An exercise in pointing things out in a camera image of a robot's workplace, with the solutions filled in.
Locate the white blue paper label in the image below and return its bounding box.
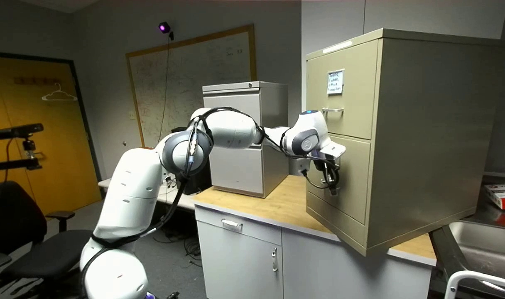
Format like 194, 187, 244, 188
326, 69, 347, 97

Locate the beige drawer with paper label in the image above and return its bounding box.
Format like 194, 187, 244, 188
304, 39, 384, 142

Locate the black office chair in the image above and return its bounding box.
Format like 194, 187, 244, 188
0, 182, 95, 293

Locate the beige drawer with label holder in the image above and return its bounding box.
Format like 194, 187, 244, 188
304, 132, 374, 227

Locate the grey filing cabinet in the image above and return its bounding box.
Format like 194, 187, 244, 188
201, 80, 292, 200

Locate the white clothes hanger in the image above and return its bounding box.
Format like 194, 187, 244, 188
40, 87, 80, 105

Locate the yellow door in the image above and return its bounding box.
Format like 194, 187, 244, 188
0, 52, 103, 218

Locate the silver counter drawer handle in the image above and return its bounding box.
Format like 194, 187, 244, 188
219, 217, 244, 235

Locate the white metal rail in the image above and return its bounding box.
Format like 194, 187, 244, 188
444, 270, 505, 299

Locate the beige filing cabinet body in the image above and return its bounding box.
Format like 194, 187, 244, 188
304, 27, 505, 260

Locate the red white box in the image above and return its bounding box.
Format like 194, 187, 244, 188
484, 183, 505, 213

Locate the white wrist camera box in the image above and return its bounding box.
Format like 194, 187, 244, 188
317, 139, 347, 162

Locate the black camera stand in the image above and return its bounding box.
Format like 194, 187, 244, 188
0, 137, 45, 175

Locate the metal handle of labelled drawer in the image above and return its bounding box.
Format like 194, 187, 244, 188
324, 107, 346, 122

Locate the wood framed whiteboard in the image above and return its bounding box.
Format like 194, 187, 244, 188
125, 24, 259, 153

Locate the grey counter drawer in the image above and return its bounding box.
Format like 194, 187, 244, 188
196, 207, 283, 246

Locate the stainless steel sink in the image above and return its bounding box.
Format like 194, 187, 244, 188
432, 218, 505, 299

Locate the grey counter cabinet door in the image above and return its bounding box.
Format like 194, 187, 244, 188
198, 222, 283, 299

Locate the black stereo camera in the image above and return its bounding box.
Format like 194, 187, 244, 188
0, 122, 47, 142

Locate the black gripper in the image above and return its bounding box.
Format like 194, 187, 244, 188
317, 155, 342, 197

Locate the grey counter cabinet wooden top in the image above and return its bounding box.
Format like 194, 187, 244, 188
193, 175, 440, 299

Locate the camera with purple light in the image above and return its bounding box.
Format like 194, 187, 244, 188
156, 21, 176, 42

